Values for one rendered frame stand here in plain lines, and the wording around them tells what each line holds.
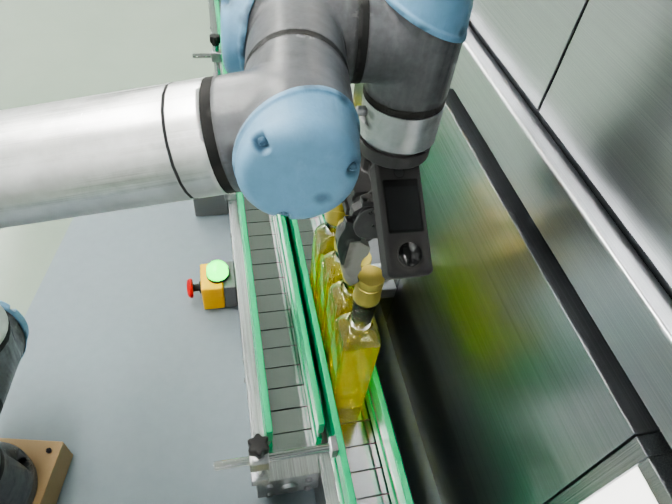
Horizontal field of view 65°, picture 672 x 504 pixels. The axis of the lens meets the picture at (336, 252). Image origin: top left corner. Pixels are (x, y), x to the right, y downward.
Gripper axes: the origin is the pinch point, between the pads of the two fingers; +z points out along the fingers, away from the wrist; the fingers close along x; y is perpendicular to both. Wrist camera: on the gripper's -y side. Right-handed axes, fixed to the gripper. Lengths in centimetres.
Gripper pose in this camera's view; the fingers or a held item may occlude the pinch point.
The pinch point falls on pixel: (370, 280)
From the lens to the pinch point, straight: 64.8
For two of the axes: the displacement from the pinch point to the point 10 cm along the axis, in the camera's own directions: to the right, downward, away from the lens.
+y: -2.0, -7.5, 6.3
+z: -1.0, 6.6, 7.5
